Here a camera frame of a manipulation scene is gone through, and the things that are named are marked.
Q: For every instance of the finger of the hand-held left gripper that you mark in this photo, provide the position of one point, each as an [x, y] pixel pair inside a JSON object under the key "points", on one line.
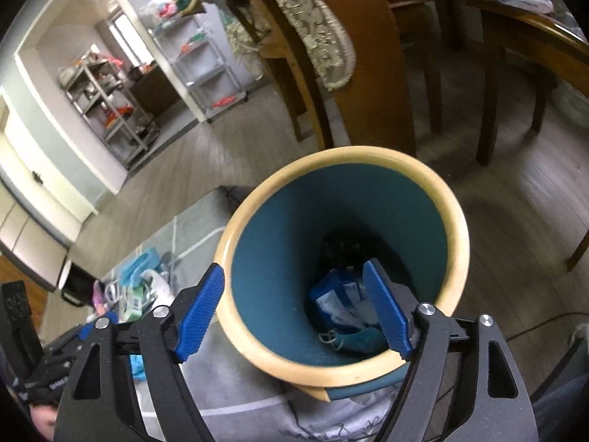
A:
{"points": [[87, 330]]}

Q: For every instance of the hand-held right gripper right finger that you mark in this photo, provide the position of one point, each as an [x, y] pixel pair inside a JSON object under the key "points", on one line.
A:
{"points": [[386, 313]]}

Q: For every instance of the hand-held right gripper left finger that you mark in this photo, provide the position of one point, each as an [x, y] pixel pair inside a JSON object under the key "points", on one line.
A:
{"points": [[202, 313]]}

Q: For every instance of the light blue face mask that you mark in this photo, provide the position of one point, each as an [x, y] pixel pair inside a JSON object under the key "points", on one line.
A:
{"points": [[138, 264]]}

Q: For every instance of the teal bin with cream rim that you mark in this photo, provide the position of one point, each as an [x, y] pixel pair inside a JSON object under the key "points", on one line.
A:
{"points": [[276, 239]]}

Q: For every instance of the person's left hand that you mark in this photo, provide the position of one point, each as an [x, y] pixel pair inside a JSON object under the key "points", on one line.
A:
{"points": [[43, 421]]}

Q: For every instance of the pink item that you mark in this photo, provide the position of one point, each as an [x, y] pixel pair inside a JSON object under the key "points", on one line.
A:
{"points": [[99, 297]]}

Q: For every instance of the teal face mask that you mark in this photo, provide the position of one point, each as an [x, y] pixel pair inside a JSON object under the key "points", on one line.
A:
{"points": [[361, 338]]}

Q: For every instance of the blue plastic packet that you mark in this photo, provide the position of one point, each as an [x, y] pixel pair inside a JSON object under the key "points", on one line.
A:
{"points": [[340, 299]]}

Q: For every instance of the black and white mug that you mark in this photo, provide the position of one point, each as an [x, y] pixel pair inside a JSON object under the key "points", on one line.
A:
{"points": [[76, 283]]}

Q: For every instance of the dark crumpled item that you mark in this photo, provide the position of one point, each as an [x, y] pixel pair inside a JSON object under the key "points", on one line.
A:
{"points": [[343, 244]]}

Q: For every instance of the grey rug with white lines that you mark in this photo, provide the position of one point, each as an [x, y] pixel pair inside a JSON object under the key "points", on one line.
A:
{"points": [[239, 391]]}

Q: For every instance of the white low cabinet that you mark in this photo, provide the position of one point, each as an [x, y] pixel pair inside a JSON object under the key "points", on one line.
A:
{"points": [[32, 244]]}

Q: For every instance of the wooden furniture leg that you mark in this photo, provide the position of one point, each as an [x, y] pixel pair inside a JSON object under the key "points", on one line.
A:
{"points": [[580, 251]]}

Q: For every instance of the metal shelf rack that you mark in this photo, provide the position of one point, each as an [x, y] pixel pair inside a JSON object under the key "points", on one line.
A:
{"points": [[110, 110]]}

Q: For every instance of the dark wooden cabinet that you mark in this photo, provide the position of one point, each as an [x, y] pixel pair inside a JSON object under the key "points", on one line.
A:
{"points": [[154, 92]]}

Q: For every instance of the wooden chair with broad back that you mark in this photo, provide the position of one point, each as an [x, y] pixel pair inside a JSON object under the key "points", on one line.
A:
{"points": [[372, 78]]}

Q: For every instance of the white shelving rack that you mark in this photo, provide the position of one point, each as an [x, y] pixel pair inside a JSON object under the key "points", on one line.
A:
{"points": [[207, 69]]}

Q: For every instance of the beige lace cloth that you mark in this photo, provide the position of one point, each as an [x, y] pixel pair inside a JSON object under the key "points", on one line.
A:
{"points": [[317, 27]]}

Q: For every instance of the wooden table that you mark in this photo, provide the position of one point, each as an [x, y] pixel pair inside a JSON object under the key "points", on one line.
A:
{"points": [[520, 41]]}

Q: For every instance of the pile of plastic bags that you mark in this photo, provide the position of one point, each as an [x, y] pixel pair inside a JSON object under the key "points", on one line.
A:
{"points": [[158, 4]]}

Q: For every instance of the white and blue packet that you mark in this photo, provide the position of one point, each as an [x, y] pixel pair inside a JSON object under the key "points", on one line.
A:
{"points": [[522, 0]]}

